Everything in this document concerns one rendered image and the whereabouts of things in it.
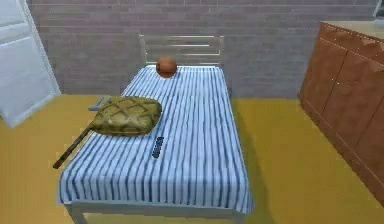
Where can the dark baseball bat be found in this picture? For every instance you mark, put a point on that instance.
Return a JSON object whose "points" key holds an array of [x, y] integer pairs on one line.
{"points": [[71, 149]]}

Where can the olive green pillow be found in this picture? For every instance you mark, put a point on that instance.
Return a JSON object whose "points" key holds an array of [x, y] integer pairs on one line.
{"points": [[128, 115]]}

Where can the white room door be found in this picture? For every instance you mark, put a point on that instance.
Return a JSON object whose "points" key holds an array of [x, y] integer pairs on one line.
{"points": [[23, 63]]}

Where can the orange basketball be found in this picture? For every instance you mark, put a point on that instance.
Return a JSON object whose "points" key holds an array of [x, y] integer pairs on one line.
{"points": [[166, 67]]}

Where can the brown wooden cupboard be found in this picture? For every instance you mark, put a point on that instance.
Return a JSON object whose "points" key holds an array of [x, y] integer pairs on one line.
{"points": [[350, 100]]}

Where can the blue striped bed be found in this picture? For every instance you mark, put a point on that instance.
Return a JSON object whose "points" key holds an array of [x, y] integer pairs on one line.
{"points": [[196, 133]]}

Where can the grey blue small object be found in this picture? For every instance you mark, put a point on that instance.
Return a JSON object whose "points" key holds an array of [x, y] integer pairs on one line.
{"points": [[99, 103]]}

